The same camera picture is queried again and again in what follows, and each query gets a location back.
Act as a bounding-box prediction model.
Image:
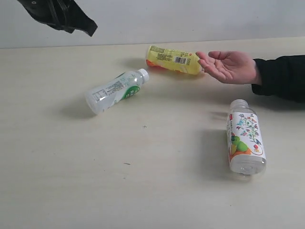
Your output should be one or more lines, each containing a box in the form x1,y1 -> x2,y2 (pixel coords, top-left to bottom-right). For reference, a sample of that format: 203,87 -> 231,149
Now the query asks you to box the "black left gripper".
19,0 -> 98,37

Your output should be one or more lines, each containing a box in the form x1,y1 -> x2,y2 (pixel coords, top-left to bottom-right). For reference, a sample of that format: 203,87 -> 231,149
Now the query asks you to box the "green label bottle white cap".
85,69 -> 149,115

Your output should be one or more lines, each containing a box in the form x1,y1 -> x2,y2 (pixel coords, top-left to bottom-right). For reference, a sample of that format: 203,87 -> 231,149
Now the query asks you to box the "yellow label bottle red cap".
145,45 -> 203,75

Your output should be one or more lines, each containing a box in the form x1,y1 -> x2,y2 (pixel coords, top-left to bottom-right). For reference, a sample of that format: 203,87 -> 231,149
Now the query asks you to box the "floral label clear bottle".
226,99 -> 266,177

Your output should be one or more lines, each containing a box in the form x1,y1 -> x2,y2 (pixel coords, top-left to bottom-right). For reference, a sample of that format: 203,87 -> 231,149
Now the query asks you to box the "black sleeved forearm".
252,55 -> 305,103

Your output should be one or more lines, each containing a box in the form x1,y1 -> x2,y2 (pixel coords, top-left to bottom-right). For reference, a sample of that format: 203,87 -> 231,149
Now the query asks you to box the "open human hand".
196,51 -> 262,85

